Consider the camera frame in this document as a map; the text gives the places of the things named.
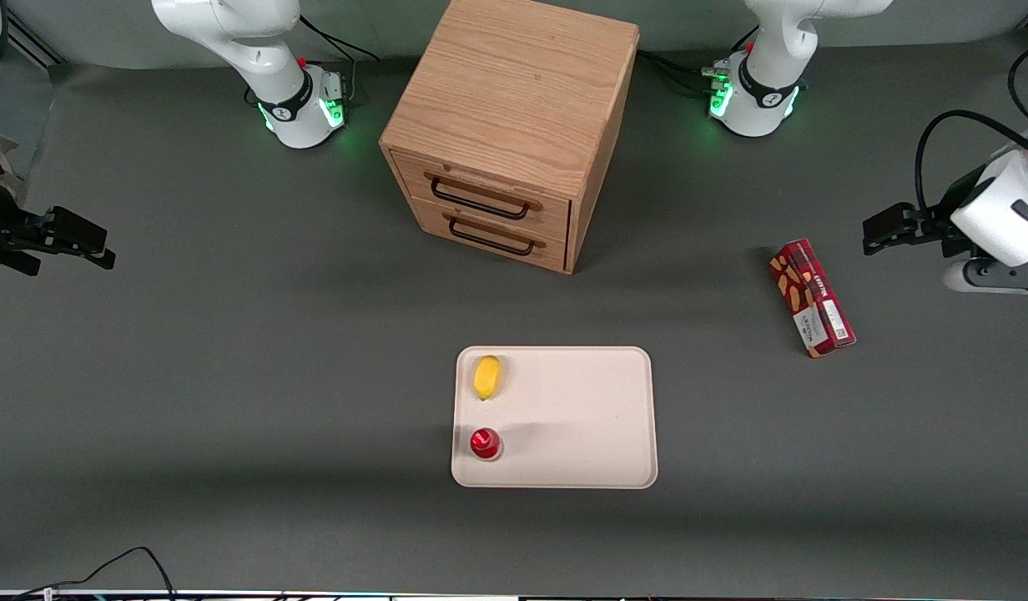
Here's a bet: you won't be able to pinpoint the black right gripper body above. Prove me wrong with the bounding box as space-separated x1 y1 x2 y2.
0 189 33 261

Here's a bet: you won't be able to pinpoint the red cookie box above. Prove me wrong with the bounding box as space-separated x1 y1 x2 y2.
769 239 858 359

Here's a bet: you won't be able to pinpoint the beige plastic tray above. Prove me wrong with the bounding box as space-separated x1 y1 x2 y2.
451 346 658 490

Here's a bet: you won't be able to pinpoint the wooden drawer front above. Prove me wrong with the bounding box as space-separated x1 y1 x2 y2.
391 150 572 241
409 197 568 273

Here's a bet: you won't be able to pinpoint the wooden drawer cabinet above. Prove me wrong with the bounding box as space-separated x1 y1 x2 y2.
379 0 641 275

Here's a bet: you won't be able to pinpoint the yellow lemon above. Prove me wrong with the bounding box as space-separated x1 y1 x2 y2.
473 355 502 402

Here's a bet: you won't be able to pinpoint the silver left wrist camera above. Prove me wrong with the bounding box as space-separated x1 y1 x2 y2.
943 257 1028 295

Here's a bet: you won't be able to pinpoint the black left base cables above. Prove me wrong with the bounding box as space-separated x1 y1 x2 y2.
637 25 758 98

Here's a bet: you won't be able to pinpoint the black cable on table edge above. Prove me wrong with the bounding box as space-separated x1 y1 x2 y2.
13 546 178 601

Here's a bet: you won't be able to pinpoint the black right base cable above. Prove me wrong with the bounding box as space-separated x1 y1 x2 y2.
300 14 380 106

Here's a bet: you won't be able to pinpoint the black metal drawer handle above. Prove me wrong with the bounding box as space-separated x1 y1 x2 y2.
448 215 537 256
431 177 532 221

